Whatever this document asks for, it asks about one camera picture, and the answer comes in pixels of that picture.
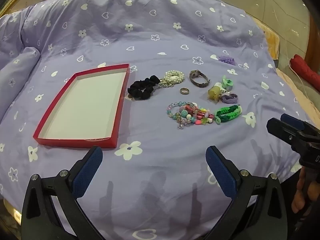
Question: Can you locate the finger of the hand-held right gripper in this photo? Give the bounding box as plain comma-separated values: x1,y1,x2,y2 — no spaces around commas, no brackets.
280,113,311,132
267,118,304,146

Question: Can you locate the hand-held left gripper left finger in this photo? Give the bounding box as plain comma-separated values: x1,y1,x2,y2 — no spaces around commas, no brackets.
21,145,105,240

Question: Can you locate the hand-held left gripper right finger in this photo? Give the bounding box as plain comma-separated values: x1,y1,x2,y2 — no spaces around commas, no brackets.
200,145,291,240

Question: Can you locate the green braided bracelet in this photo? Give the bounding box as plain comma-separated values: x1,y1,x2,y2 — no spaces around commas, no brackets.
214,104,243,125

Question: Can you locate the colourful charm bracelet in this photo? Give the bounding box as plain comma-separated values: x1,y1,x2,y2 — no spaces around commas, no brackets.
185,104,217,127

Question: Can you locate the purple hair tie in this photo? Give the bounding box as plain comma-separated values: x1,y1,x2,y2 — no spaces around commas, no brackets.
221,93,239,105

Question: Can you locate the red cardboard tray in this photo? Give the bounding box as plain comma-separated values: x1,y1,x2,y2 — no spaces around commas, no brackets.
33,63,130,148

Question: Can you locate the pastel clear beaded bracelet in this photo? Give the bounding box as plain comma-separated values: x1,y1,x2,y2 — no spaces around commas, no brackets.
166,102,193,129

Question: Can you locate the black scrunchie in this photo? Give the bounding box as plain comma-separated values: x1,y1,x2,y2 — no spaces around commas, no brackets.
127,75,161,101

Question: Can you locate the person's right hand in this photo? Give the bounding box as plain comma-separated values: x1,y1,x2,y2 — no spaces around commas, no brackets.
291,166,320,214

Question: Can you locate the peach bed sheet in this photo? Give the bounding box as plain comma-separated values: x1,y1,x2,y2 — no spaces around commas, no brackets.
251,17,320,160

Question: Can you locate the red quilted cloth roll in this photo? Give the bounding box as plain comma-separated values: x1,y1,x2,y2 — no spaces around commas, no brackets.
290,54,320,92

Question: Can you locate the yellow hair accessory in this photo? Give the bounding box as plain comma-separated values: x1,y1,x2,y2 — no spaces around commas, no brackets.
208,85,222,101

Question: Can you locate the purple flower scrunchie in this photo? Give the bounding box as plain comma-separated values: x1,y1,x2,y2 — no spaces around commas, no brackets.
218,55,237,66

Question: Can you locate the grey wrist watch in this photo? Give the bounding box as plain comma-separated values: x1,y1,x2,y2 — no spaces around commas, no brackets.
189,70,211,88

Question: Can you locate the purple floral blanket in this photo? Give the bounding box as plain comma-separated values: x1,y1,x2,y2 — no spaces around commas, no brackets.
0,0,312,240

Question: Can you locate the mint green hair tie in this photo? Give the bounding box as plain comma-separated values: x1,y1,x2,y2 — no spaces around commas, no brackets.
221,75,236,89

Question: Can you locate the pearl bracelet with silver bow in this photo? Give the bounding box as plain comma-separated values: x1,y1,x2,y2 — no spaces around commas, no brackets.
157,70,185,89

